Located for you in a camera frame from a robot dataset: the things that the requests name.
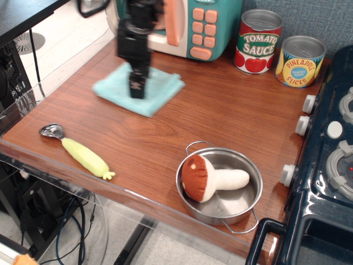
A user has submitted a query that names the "steel pot with handles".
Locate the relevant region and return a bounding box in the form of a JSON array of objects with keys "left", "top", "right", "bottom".
[{"left": 176, "top": 146, "right": 263, "bottom": 228}]

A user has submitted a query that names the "teal toy microwave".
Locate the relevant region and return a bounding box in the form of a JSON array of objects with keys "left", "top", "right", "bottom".
[{"left": 106, "top": 1, "right": 242, "bottom": 61}]

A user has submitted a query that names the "pineapple slices can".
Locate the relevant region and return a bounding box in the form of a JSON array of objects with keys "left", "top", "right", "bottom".
[{"left": 275, "top": 35, "right": 327, "bottom": 88}]

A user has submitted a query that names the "blue floor cable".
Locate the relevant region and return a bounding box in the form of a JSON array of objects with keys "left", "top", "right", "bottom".
[{"left": 55, "top": 196, "right": 86, "bottom": 265}]

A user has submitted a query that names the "black side desk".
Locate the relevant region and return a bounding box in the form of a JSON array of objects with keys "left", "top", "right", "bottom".
[{"left": 1, "top": 0, "right": 68, "bottom": 47}]

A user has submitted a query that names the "dark blue toy stove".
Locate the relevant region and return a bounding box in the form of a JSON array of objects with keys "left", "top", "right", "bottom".
[{"left": 246, "top": 46, "right": 352, "bottom": 264}]

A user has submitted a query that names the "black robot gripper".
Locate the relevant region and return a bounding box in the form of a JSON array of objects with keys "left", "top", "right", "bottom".
[{"left": 117, "top": 1, "right": 164, "bottom": 99}]

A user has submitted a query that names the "white stove knob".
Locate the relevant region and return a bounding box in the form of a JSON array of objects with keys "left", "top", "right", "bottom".
[
  {"left": 280, "top": 165, "right": 296, "bottom": 187},
  {"left": 302, "top": 95, "right": 316, "bottom": 114},
  {"left": 295, "top": 116, "right": 309, "bottom": 136}
]

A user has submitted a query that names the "white stove knob upper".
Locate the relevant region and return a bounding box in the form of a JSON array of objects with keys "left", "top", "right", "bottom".
[{"left": 302, "top": 95, "right": 316, "bottom": 114}]

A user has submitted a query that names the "plush brown mushroom toy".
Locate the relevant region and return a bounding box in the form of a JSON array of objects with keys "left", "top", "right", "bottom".
[{"left": 181, "top": 155, "right": 250, "bottom": 203}]

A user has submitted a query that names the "clear acrylic table guard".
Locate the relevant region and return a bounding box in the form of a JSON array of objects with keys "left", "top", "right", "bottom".
[{"left": 1, "top": 41, "right": 249, "bottom": 253}]

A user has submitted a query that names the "black floor cable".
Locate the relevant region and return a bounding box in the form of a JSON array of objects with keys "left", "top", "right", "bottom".
[{"left": 41, "top": 193, "right": 97, "bottom": 265}]

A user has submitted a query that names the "tomato sauce can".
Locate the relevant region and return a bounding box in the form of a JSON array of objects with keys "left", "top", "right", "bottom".
[{"left": 234, "top": 9, "right": 284, "bottom": 74}]

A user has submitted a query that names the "teal cloth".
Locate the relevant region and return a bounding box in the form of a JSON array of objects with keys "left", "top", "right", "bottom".
[{"left": 92, "top": 62, "right": 185, "bottom": 118}]

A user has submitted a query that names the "black computer tower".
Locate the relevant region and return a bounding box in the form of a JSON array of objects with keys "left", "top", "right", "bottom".
[{"left": 1, "top": 41, "right": 31, "bottom": 112}]

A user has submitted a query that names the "white stove knob lower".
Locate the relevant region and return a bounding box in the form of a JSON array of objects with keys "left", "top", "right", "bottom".
[{"left": 280, "top": 165, "right": 296, "bottom": 187}]

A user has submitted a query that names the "spoon with yellow-green handle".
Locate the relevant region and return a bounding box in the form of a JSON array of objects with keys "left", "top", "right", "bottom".
[{"left": 39, "top": 124, "right": 115, "bottom": 180}]

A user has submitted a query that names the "white stove knob middle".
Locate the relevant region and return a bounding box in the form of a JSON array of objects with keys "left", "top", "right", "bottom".
[{"left": 295, "top": 116, "right": 309, "bottom": 136}]

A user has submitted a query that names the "black braided cable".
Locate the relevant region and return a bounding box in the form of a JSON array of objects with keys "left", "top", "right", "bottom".
[{"left": 76, "top": 0, "right": 111, "bottom": 19}]

